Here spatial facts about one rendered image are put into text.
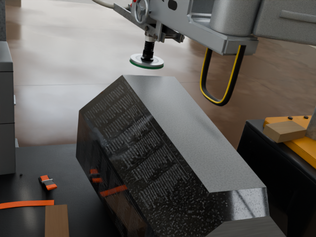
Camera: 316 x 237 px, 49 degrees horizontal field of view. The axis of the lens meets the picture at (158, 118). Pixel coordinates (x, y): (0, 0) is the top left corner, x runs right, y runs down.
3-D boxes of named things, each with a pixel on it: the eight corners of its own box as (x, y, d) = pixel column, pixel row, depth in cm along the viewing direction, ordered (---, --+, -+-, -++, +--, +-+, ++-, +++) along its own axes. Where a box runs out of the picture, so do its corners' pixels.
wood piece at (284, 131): (288, 128, 183) (291, 120, 181) (303, 138, 175) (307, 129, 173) (261, 133, 173) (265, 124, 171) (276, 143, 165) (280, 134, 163)
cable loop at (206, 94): (228, 112, 160) (248, 46, 146) (223, 113, 158) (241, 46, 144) (200, 92, 177) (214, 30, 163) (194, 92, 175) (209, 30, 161)
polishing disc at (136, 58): (167, 68, 211) (167, 66, 211) (132, 65, 206) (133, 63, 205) (159, 57, 230) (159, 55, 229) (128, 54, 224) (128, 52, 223)
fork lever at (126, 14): (185, 43, 197) (187, 34, 195) (156, 43, 187) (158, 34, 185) (133, 11, 247) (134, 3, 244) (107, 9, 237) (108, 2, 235)
